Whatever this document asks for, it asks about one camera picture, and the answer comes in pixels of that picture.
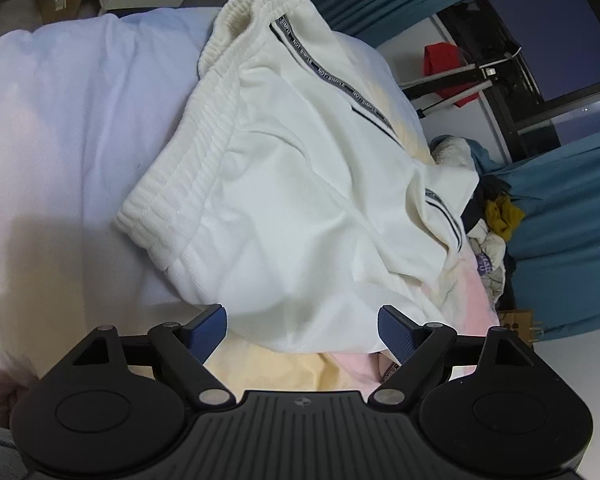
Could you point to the small cardboard box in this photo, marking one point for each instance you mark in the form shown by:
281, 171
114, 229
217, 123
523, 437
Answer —
520, 324

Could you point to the red cloth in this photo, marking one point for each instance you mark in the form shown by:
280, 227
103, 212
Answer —
447, 67

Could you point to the pile of mixed clothes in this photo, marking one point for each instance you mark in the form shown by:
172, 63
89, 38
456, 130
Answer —
490, 255

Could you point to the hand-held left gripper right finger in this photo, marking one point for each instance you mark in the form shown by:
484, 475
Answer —
396, 332

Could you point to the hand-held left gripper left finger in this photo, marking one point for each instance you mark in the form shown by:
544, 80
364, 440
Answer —
209, 331

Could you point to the pastel rainbow blanket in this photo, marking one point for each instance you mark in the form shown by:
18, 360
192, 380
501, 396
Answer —
75, 150

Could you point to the mustard yellow cloth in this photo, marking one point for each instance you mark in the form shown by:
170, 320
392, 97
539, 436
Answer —
504, 216

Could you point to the white shorts with striped trim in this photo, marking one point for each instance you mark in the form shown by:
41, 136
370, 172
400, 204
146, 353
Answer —
290, 170

